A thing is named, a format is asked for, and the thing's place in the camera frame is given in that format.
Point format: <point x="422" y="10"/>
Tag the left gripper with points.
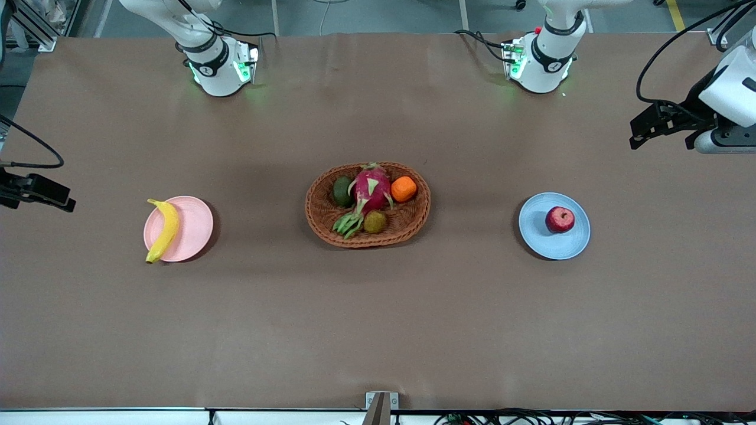
<point x="696" y="101"/>

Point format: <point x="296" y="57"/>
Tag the yellow banana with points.
<point x="168" y="227"/>

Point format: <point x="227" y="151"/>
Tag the red apple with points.
<point x="560" y="219"/>

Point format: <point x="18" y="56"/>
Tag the pink round plate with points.
<point x="192" y="227"/>

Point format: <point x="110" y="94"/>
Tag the light blue round plate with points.
<point x="537" y="233"/>

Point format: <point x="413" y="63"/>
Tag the brown table cover sheet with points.
<point x="266" y="324"/>

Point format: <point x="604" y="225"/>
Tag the orange mandarin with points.
<point x="403" y="189"/>

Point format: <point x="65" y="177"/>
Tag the brown wicker basket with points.
<point x="407" y="227"/>

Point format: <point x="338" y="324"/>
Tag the dark green avocado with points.
<point x="343" y="192"/>

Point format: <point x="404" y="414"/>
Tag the pink dragon fruit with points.
<point x="372" y="189"/>

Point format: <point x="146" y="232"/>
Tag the olive brown kiwi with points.
<point x="375" y="222"/>

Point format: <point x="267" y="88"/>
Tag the white table edge rail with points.
<point x="118" y="417"/>

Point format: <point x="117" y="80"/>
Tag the metal table edge bracket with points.
<point x="381" y="407"/>

